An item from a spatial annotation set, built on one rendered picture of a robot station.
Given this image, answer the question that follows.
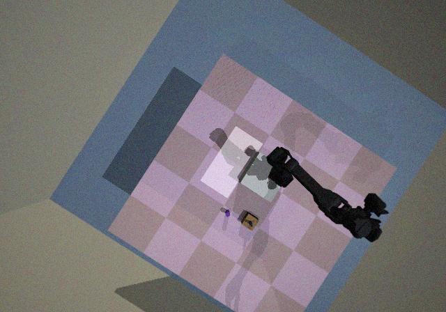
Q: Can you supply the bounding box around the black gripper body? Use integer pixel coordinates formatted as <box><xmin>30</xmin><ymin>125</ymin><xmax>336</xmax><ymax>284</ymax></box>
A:
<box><xmin>350</xmin><ymin>193</ymin><xmax>387</xmax><ymax>239</ymax></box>

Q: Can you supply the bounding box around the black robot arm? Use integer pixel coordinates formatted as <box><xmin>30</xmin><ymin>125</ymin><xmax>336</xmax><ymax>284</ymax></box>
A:
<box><xmin>266</xmin><ymin>146</ymin><xmax>383</xmax><ymax>242</ymax></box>

